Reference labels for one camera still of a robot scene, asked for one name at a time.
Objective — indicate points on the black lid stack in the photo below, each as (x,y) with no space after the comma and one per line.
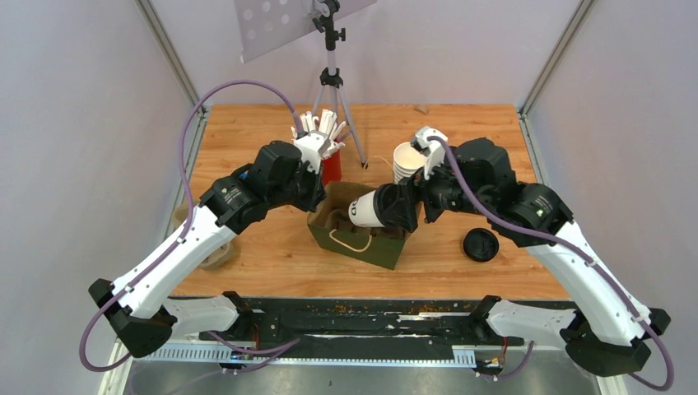
(480,245)

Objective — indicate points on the stack of white paper cups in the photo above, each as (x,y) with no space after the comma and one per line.
(406,161)

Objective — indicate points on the cardboard cup carrier tray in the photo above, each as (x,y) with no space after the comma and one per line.
(221,256)

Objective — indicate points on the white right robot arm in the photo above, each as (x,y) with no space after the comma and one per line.
(606,333)

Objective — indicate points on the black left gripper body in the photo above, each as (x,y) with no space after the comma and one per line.
(304,192)

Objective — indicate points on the cardboard cup carrier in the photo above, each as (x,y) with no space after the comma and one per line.
(340,221)

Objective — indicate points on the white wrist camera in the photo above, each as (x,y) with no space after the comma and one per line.
(314,148)
(430,143)

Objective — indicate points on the white wrapped straws bundle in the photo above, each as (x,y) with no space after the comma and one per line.
(325,124)

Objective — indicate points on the green paper bag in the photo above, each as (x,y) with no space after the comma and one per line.
(380,252)

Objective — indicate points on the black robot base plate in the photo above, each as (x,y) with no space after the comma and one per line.
(361,329)

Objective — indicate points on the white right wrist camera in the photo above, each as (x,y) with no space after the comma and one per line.
(430,143)

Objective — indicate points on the white paper cup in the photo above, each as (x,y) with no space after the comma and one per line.
(361,211)

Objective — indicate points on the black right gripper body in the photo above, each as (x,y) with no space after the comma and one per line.
(443,192)

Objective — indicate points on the white perforated board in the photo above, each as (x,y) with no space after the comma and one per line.
(268,25)

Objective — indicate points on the red straw holder cup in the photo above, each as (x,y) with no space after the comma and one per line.
(332,168)

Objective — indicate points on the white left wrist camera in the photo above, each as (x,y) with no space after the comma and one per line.
(314,148)

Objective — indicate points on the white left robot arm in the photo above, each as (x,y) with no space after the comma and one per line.
(138,304)

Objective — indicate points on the black plastic cup lid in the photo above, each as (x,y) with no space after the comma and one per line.
(389,206)

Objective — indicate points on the white tripod stand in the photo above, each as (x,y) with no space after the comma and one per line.
(335,82)

